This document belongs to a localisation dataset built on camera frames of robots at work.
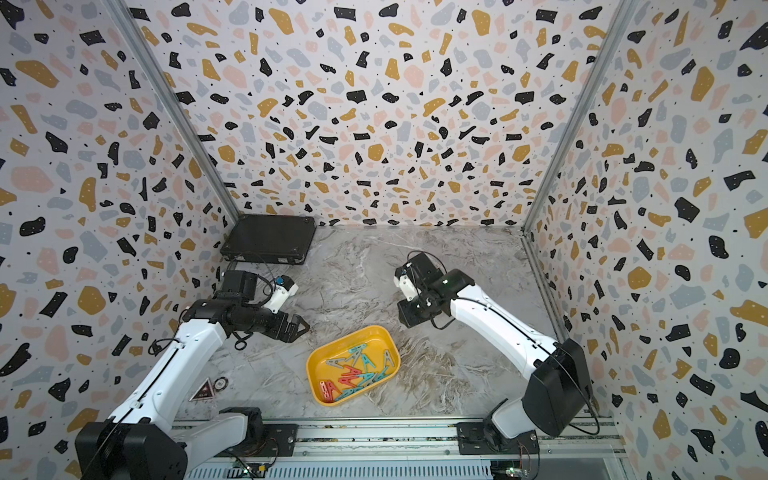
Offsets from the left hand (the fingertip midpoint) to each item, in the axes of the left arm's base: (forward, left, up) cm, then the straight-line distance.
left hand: (295, 320), depth 80 cm
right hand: (0, -29, +1) cm, 29 cm away
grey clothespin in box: (-6, -24, -12) cm, 28 cm away
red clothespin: (-14, -8, -12) cm, 20 cm away
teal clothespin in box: (-4, -15, -13) cm, 20 cm away
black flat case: (+45, +19, -16) cm, 52 cm away
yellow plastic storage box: (0, -21, -13) cm, 25 cm away
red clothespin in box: (-11, -13, -13) cm, 22 cm away
